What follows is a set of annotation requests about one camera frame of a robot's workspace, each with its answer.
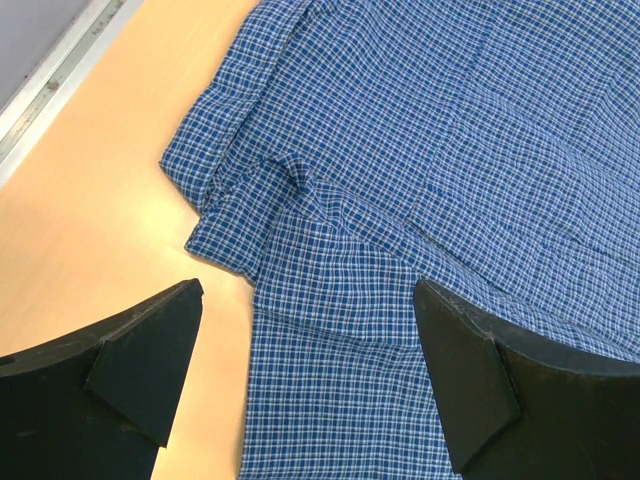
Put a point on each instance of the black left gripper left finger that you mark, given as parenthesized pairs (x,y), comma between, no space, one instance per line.
(100,402)

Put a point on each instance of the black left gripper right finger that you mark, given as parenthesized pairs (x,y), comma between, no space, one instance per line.
(516,405)

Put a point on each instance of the blue plaid long sleeve shirt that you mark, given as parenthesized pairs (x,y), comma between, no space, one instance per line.
(346,150)

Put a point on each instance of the aluminium table frame rail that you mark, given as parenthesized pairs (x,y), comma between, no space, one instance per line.
(50,86)

